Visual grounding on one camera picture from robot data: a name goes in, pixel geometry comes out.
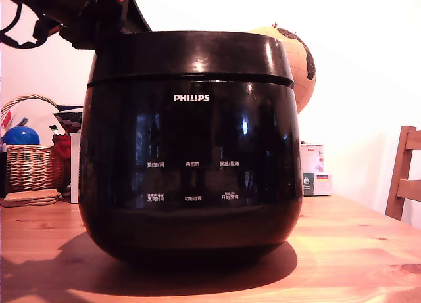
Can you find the black rice cooker lid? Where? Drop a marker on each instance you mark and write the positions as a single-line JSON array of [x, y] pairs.
[[190, 53]]

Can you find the black Philips rice cooker body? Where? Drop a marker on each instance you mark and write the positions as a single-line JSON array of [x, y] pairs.
[[190, 145]]

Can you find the dark patterned bowl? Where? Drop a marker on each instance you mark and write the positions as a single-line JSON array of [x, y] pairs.
[[70, 117]]

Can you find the white paper sheet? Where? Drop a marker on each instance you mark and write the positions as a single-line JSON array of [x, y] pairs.
[[36, 115]]

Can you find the red knitted item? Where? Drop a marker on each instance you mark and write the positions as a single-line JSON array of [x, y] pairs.
[[62, 148]]

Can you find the white flat box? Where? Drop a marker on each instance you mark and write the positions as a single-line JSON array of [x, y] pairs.
[[75, 168]]

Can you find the blue ball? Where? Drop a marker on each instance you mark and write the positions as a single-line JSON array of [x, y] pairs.
[[21, 136]]

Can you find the cork globe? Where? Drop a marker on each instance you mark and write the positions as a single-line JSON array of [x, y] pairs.
[[301, 60]]

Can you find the woven wicker basket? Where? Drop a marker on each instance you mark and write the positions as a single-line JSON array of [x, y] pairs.
[[31, 168]]

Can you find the stack of cork coasters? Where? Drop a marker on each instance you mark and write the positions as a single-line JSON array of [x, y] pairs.
[[31, 198]]

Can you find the white tin with flag label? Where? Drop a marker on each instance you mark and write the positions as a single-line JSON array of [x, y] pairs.
[[312, 156]]

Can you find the wooden chair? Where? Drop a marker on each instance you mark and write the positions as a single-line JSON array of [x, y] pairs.
[[400, 175]]

